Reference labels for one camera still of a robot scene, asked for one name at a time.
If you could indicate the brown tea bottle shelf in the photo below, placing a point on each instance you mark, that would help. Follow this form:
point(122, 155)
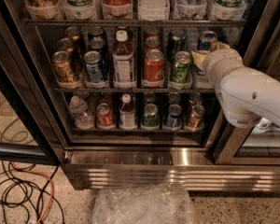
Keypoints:
point(122, 54)
point(127, 119)

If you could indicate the green can bottom shelf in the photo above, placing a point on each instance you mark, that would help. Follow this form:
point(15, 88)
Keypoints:
point(150, 117)

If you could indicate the middle red cola can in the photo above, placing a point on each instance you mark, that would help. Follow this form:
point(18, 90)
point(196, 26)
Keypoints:
point(152, 43)

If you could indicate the clear water bottle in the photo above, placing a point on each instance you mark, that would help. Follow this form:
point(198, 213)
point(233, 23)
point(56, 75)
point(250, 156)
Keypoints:
point(81, 113)

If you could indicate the clear plastic wrap bundle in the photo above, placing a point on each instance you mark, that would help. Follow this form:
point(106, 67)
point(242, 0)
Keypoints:
point(151, 204)

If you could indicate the redbull can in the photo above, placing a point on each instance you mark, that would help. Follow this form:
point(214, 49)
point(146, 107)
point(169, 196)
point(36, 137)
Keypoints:
point(206, 39)

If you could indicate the rear gold can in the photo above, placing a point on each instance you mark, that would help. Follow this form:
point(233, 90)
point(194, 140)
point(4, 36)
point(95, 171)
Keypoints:
point(75, 33)

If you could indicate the stainless steel drinks fridge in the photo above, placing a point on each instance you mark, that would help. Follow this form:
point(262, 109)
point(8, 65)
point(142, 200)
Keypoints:
point(218, 158)

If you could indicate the blue pepsi can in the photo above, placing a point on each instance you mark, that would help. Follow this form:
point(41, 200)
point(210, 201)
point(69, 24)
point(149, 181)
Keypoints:
point(97, 32)
point(95, 67)
point(99, 45)

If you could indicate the rear red cola can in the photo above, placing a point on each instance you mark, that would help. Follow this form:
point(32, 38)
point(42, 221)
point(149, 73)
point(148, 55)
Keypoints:
point(152, 32)

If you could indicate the middle gold can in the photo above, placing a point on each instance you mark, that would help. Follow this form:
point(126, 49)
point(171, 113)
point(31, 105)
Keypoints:
point(68, 44)

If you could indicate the brown tea bottle middle shelf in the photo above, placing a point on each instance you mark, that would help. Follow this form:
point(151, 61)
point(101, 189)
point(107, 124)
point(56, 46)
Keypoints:
point(122, 54)

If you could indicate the gold can bottom shelf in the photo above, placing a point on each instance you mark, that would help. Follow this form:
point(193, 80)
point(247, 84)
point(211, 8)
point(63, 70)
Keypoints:
point(195, 116)

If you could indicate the red can bottom shelf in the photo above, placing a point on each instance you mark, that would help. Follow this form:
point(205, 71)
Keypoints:
point(104, 115)

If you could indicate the front gold can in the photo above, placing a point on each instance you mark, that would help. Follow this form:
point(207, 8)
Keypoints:
point(62, 63)

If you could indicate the red cola can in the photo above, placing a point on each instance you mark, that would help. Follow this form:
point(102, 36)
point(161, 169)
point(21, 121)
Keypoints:
point(152, 32)
point(153, 66)
point(152, 43)

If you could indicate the open glass fridge door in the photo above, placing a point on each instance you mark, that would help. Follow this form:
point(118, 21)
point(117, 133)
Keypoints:
point(29, 131)

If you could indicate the rear green can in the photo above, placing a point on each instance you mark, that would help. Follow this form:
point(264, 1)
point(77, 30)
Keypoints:
point(175, 43)

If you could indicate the front red cola can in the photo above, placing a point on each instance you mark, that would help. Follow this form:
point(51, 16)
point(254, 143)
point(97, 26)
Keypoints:
point(153, 66)

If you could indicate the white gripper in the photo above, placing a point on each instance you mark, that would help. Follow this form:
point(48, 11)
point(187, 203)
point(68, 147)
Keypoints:
point(213, 62)

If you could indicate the middle blue pepsi can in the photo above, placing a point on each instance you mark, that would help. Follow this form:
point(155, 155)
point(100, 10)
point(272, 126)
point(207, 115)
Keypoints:
point(99, 45)

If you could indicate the front blue pepsi can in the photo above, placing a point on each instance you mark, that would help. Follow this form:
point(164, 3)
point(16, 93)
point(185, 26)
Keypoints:
point(95, 67)

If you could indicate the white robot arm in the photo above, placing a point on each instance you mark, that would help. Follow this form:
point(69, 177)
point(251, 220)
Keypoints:
point(246, 95)

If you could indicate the blue can bottom shelf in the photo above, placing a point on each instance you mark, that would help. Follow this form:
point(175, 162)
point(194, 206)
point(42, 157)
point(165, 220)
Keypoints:
point(173, 116)

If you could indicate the rear blue pepsi can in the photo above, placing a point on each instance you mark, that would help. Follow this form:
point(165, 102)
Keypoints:
point(97, 32)

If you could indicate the front green can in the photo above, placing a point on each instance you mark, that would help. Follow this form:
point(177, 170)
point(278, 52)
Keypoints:
point(180, 67)

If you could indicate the brown tea bottle bottom shelf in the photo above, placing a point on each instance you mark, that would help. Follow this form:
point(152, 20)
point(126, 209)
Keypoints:
point(127, 119)

